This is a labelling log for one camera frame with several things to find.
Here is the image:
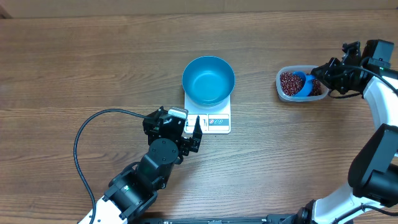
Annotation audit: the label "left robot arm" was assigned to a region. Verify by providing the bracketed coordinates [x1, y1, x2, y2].
[77, 107, 203, 224]

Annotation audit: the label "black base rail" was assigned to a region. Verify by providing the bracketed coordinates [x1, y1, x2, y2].
[133, 214, 297, 224]

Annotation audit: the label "blue plastic measuring scoop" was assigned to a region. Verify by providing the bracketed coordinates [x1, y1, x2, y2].
[293, 71, 315, 97]

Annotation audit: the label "white digital kitchen scale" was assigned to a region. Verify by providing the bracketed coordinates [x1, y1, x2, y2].
[184, 94, 231, 134]

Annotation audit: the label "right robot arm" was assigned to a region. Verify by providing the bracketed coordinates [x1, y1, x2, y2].
[283, 39, 397, 223]

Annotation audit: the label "clear plastic food container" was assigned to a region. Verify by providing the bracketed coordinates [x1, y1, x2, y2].
[276, 65, 329, 103]

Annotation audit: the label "red adzuki beans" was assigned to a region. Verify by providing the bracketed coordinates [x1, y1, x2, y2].
[279, 72, 323, 96]

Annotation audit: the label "teal blue bowl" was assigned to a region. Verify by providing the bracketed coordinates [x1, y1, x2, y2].
[182, 55, 236, 106]

